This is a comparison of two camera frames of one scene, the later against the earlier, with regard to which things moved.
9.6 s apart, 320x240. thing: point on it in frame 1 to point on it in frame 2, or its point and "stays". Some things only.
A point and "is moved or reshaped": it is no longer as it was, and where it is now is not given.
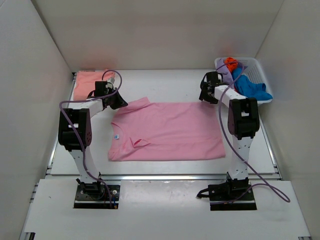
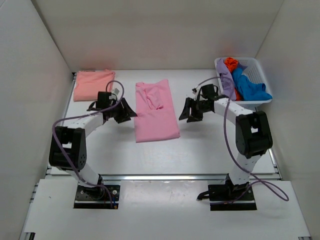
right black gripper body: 205,96 to 201,108
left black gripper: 120,103 to 126,112
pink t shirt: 142,131 is moved or reshaped
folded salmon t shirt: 85,82 stays
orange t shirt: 231,63 stays
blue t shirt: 245,86 stays
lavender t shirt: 222,68 stays
